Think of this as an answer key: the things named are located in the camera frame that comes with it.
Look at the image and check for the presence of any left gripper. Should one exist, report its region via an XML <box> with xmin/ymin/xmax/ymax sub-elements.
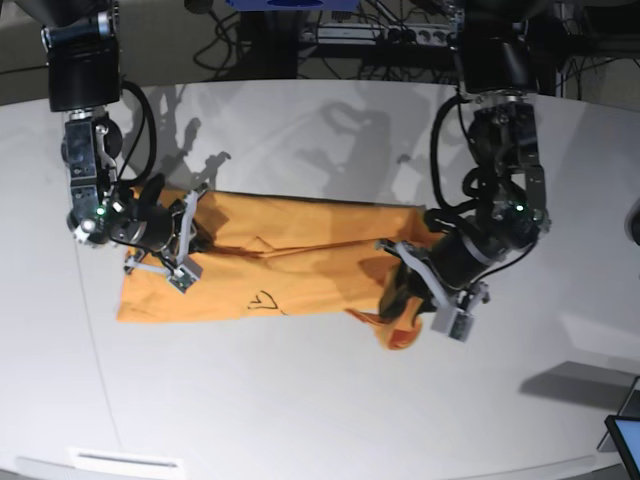
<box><xmin>376</xmin><ymin>232</ymin><xmax>490</xmax><ymax>342</ymax></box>

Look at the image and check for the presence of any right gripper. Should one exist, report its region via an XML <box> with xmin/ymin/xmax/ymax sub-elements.
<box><xmin>123</xmin><ymin>183</ymin><xmax>213</xmax><ymax>294</ymax></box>

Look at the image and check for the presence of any yellow T-shirt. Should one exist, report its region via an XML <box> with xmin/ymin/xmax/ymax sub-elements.
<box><xmin>117</xmin><ymin>191</ymin><xmax>441</xmax><ymax>350</ymax></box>

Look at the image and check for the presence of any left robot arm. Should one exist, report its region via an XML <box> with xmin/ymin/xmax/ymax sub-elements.
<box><xmin>375</xmin><ymin>1</ymin><xmax>551</xmax><ymax>348</ymax></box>

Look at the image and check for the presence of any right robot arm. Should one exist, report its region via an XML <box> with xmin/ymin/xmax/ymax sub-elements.
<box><xmin>41</xmin><ymin>1</ymin><xmax>211</xmax><ymax>293</ymax></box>

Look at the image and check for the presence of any dark round object at edge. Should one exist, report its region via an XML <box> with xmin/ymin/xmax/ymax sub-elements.
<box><xmin>625</xmin><ymin>201</ymin><xmax>640</xmax><ymax>245</ymax></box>

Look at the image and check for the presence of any white power strip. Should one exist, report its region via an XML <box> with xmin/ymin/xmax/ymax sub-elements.
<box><xmin>300</xmin><ymin>23</ymin><xmax>450</xmax><ymax>47</ymax></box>

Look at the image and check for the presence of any tablet screen on stand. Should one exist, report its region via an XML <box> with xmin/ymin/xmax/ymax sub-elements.
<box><xmin>597</xmin><ymin>376</ymin><xmax>639</xmax><ymax>480</ymax></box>

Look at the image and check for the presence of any white label strip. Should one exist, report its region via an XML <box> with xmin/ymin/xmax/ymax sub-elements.
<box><xmin>69</xmin><ymin>447</ymin><xmax>183</xmax><ymax>471</ymax></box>

